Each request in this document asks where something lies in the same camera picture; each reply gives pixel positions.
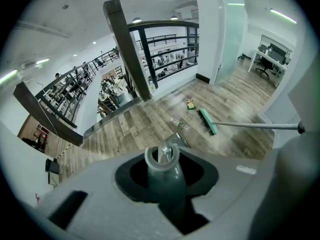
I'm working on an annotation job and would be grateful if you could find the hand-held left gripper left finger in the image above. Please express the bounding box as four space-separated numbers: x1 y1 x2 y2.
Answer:
37 149 185 240

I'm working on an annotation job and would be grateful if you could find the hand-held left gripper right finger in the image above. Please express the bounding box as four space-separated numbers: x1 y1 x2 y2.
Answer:
178 147 260 240

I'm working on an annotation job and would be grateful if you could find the grey dustpan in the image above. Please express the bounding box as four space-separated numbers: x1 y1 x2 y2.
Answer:
144 132 192 226

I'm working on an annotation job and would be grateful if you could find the green broom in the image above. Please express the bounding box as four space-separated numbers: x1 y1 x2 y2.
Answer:
196 108 300 137

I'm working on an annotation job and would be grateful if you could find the clear plastic bottle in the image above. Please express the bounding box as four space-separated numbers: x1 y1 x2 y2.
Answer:
170 117 191 133

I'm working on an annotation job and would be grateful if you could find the yellow black striped tape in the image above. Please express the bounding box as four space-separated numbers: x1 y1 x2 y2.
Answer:
56 143 74 160

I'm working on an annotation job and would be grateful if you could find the black box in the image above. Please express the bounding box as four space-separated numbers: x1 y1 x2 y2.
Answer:
45 158 60 174

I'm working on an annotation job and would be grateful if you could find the curved black railing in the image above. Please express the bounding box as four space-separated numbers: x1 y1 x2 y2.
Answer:
34 47 121 129

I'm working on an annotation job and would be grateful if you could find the black office chair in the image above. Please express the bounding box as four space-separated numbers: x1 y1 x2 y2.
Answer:
255 57 275 79

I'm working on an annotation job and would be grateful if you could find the black computer monitor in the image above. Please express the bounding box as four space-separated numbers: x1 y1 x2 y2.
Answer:
269 43 287 63

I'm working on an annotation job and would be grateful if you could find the white office desk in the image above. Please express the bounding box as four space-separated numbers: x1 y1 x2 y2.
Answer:
247 49 288 88

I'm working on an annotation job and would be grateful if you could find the dark wooden beam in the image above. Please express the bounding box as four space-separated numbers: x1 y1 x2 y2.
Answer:
12 81 84 147

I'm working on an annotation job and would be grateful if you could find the ceiling strip light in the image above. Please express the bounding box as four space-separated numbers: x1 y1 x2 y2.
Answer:
270 8 298 24

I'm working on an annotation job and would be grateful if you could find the black metal railing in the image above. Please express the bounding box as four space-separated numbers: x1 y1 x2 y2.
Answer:
126 19 201 90

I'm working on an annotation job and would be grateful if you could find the lower floor office furniture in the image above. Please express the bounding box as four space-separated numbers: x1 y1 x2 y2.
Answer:
97 51 198 115

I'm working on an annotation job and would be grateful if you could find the dark wooden post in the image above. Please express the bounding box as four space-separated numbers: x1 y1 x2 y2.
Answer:
102 0 153 102

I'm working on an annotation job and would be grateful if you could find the wall air conditioner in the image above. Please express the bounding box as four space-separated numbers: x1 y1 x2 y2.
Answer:
21 60 38 70

